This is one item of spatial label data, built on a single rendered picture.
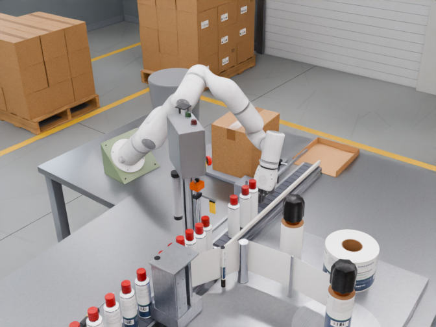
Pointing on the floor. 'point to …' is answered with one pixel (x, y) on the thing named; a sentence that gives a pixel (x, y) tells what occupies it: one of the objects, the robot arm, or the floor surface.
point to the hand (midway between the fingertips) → (261, 198)
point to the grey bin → (167, 87)
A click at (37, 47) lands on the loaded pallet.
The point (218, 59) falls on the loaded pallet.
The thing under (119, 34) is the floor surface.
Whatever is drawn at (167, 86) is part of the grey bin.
